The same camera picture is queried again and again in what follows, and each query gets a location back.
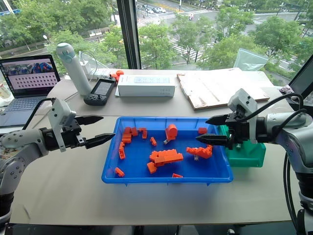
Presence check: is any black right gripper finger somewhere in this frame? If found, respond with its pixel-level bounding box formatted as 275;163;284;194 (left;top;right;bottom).
195;134;232;148
205;114;231;126

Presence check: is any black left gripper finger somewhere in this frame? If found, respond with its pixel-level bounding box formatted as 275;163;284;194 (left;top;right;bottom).
74;115;105;126
85;133;116;149

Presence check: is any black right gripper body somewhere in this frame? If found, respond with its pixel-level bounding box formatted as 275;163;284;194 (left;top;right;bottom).
224;110;250;150

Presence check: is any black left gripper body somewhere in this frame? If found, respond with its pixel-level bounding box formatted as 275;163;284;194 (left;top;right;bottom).
40;119;87;151

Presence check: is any green plastic box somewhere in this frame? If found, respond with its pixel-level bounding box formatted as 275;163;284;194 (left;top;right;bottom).
218;124;267;168

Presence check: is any white cardboard box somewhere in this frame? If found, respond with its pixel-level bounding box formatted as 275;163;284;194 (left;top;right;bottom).
116;74;177;98

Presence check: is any orange plastic building brick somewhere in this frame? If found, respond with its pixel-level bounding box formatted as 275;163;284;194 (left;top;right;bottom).
186;144;214;160

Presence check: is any orange block cluster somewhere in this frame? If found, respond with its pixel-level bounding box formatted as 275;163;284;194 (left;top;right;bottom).
121;126;139;144

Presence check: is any flat cardboard sheet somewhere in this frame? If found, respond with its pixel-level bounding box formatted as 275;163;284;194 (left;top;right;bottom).
176;70;271;111

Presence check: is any black handheld controller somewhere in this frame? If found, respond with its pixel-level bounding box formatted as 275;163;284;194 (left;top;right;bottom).
83;74;117;107

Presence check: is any blue plastic tray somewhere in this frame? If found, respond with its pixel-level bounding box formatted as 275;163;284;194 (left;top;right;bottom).
101;116;234;185

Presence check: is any orange rounded plastic part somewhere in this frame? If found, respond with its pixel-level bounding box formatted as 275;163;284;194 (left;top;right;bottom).
165;124;179;141

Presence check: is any white power strip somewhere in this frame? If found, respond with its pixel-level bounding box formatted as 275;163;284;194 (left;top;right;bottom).
78;50;113;80

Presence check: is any orange plastic brick assembly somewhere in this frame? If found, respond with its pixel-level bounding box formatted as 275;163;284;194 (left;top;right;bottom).
149;150;184;167

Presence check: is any white tall bottle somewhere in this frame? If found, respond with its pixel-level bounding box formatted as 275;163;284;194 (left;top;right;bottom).
56;42;92;97

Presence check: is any clear plastic bag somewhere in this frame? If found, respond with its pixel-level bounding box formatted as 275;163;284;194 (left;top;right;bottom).
233;47;270;72

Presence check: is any open laptop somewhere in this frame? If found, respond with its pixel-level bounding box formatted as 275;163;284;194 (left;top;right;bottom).
0;54;61;128

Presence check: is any dark monitor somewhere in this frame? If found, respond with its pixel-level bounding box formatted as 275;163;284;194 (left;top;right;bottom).
288;53;313;111

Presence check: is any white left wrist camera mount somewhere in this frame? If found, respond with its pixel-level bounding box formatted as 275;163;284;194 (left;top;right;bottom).
47;97;77;153

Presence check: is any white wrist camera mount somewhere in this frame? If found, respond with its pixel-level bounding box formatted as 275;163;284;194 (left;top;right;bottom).
227;88;259;144
47;97;77;153

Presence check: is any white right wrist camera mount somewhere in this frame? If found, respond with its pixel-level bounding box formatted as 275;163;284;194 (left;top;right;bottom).
227;88;259;144

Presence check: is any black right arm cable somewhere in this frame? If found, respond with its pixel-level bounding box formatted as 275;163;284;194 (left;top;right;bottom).
241;93;309;123

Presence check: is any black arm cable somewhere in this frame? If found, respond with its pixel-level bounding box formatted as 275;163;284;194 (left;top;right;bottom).
22;97;57;131
241;93;309;123

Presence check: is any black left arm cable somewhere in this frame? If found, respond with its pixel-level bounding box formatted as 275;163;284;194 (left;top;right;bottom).
22;97;57;131

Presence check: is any black cable at robot torso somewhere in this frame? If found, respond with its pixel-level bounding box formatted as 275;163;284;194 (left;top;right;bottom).
283;151;299;232

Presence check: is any black window frame post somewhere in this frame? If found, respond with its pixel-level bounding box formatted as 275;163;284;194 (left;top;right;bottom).
115;0;143;70

